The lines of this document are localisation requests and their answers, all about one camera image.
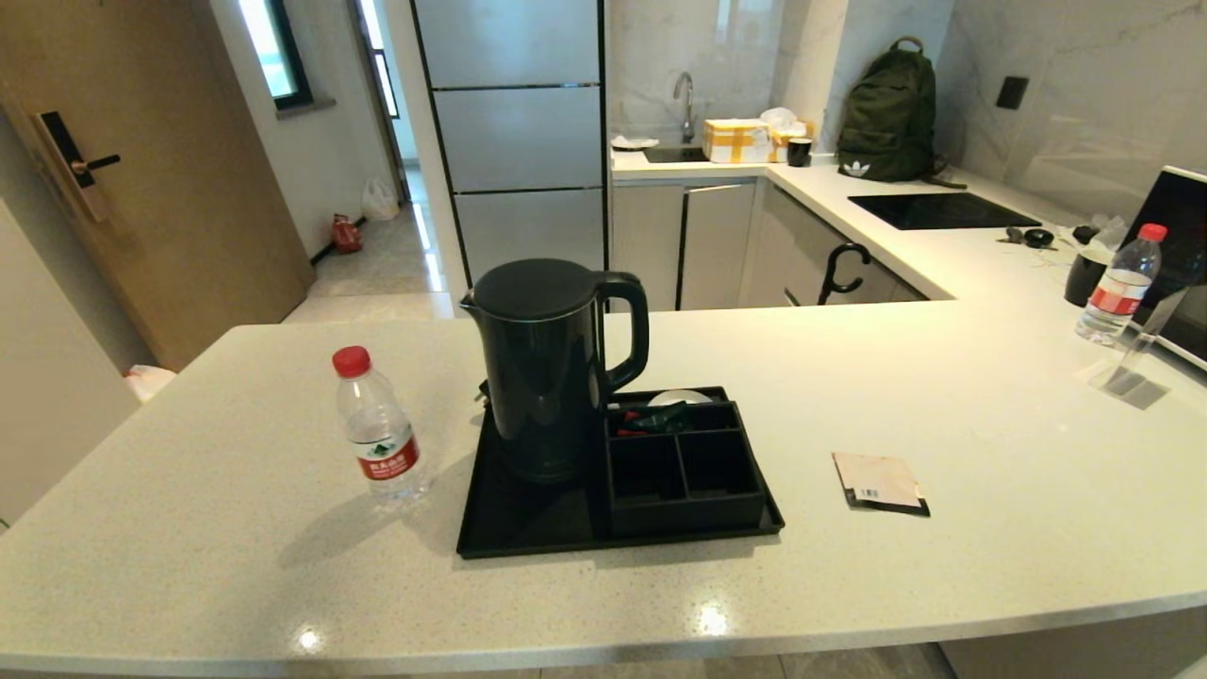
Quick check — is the black induction cooktop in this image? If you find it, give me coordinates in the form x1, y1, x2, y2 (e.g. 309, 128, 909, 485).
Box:
847, 192, 1045, 231

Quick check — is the black compartment organizer box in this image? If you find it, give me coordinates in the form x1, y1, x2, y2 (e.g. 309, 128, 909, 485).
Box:
603, 401, 769, 537

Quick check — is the black framed window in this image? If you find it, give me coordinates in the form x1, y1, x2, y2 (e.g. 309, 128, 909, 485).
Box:
236, 0, 312, 108

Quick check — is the black electric kettle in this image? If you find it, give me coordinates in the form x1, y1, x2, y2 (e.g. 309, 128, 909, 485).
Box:
459, 258, 652, 485

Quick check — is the black microwave oven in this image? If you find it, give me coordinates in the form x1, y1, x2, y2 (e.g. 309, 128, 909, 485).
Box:
1122, 166, 1207, 371

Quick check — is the white trash bag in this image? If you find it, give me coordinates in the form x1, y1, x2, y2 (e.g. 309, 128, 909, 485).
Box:
123, 364, 177, 404

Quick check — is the grey refrigerator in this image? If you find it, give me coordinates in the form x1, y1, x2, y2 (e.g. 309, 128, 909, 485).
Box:
412, 0, 609, 284

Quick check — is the clear crumpled plastic wrap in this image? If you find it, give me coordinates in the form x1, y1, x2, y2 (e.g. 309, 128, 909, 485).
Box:
1084, 215, 1131, 254

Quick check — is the grey counter cabinet front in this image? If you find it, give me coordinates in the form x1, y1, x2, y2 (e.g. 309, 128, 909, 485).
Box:
745, 182, 930, 306

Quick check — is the black serving tray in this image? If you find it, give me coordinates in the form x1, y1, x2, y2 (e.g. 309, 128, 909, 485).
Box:
455, 385, 786, 560

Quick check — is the yellow taped cardboard box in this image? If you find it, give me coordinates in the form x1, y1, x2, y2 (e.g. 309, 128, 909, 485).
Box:
703, 118, 774, 164

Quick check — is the chrome sink faucet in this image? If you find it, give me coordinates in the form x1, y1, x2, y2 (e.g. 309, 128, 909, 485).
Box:
673, 71, 699, 143

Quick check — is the green backpack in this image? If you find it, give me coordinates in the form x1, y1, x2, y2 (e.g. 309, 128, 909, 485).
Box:
836, 36, 969, 189

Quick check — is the grey cabinet door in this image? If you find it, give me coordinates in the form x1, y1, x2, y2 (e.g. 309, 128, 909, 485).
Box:
681, 182, 758, 311
613, 180, 685, 311

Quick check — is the black umbrella handle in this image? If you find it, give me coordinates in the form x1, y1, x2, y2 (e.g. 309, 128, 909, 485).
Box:
817, 242, 873, 306

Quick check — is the red label water bottle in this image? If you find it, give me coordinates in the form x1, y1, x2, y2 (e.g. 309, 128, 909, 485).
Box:
331, 346, 430, 507

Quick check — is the white plastic bag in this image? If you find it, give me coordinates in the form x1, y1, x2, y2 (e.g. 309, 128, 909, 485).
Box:
361, 177, 402, 221

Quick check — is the black door lock handle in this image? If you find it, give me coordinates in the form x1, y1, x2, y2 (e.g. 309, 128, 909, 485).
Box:
28, 110, 122, 224

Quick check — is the brown paper packet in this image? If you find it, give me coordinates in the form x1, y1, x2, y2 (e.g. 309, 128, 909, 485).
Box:
832, 452, 932, 518

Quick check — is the red cap water bottle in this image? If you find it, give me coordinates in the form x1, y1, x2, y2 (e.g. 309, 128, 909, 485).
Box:
1076, 223, 1168, 347

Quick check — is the wooden door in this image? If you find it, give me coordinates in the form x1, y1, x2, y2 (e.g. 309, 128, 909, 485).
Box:
0, 0, 315, 373

